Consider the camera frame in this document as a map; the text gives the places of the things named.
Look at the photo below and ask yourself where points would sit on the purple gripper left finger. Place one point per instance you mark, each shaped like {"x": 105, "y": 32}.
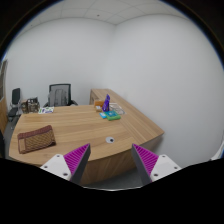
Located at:
{"x": 69, "y": 166}

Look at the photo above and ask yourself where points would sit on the grey desk cable grommet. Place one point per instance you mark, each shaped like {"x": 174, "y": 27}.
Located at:
{"x": 110, "y": 140}

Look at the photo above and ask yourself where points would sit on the wooden L-shaped desk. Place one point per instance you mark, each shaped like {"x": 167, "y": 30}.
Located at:
{"x": 75, "y": 126}

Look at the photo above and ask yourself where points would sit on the white printed paper sheet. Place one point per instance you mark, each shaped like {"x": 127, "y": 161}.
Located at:
{"x": 46, "y": 110}

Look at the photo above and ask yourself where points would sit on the orange box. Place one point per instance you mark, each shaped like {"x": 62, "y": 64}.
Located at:
{"x": 98, "y": 105}

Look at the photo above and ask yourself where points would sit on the black side chair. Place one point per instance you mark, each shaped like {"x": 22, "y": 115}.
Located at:
{"x": 14, "y": 103}

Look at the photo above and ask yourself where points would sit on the clear plastic tray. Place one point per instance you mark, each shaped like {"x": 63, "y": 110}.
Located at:
{"x": 116, "y": 108}

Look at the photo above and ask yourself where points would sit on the blue small box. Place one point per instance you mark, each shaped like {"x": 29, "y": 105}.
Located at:
{"x": 103, "y": 115}

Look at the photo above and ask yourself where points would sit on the black mesh office chair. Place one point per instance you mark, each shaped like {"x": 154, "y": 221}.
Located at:
{"x": 60, "y": 95}

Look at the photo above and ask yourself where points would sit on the green box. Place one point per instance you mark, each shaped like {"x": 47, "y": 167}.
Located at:
{"x": 112, "y": 115}

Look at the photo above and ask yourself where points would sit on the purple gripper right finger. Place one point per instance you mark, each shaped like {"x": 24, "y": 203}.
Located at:
{"x": 152, "y": 167}

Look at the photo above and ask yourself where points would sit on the brown desk organizer clutter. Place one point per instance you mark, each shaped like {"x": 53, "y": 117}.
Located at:
{"x": 30, "y": 105}

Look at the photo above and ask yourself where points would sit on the purple bottle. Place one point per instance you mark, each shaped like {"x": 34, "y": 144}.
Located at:
{"x": 105, "y": 107}

